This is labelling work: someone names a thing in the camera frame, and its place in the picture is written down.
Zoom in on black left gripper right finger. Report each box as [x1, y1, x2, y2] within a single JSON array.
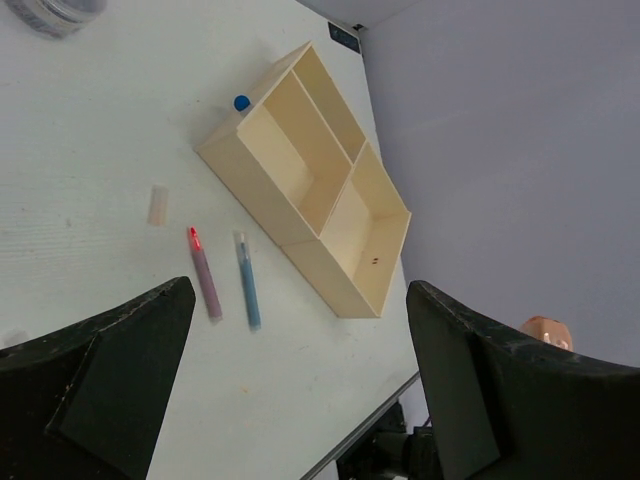
[[406, 281, 639, 479]]

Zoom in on blue chunky highlighter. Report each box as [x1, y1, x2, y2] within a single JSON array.
[[233, 95, 252, 114]]

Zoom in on clear orange cap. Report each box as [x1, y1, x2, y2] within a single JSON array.
[[147, 185, 169, 226]]

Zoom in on pink slim red-tip pen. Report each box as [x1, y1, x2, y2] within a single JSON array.
[[187, 226, 222, 321]]

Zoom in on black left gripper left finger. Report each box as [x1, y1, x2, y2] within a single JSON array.
[[1, 277, 196, 479]]

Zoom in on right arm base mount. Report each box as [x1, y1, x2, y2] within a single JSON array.
[[336, 402, 444, 480]]

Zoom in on cream wooden divided tray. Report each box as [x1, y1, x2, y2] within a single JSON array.
[[197, 43, 411, 318]]

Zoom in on clear jar purple beads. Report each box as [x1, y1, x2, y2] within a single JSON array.
[[4, 0, 108, 39]]

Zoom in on blue slim capped pen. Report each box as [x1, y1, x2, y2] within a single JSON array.
[[234, 231, 261, 332]]

